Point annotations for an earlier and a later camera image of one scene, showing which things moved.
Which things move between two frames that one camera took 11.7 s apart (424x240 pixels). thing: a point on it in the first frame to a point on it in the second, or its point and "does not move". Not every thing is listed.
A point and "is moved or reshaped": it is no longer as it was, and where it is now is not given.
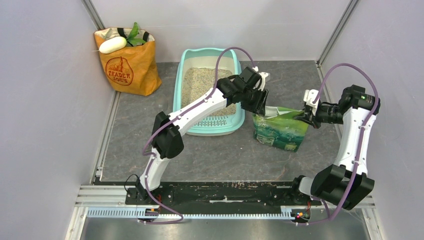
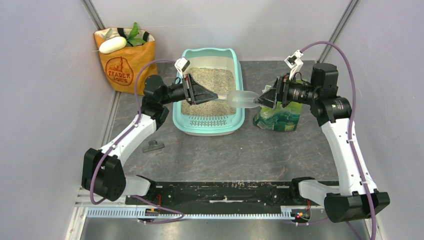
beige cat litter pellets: (195, 81) does not move
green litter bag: (278, 128) is moved or reshaped
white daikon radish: (109, 45) does not move
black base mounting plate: (222, 194) does not move
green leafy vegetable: (131, 38) does not move
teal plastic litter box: (197, 71) does not move
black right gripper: (309, 117) to (281, 89)
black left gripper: (259, 107) to (195, 93)
